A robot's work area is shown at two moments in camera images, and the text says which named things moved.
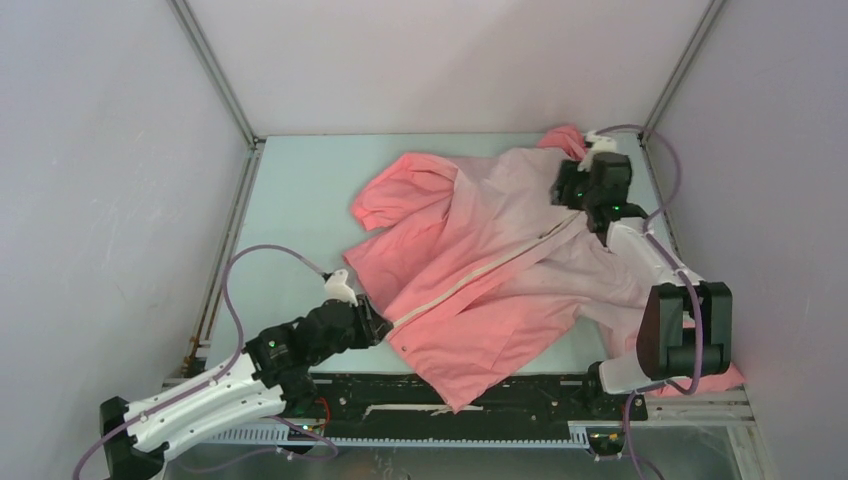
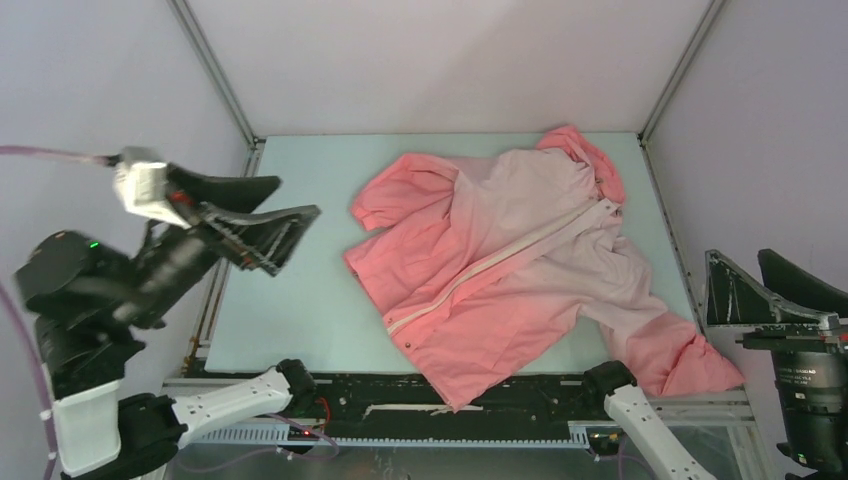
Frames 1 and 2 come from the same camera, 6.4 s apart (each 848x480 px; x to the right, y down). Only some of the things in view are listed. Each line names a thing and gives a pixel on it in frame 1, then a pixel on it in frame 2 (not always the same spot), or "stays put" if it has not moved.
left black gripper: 372,325 to 252,234
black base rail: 390,405 stays put
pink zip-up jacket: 491,284 stays put
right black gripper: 568,175 to 731,291
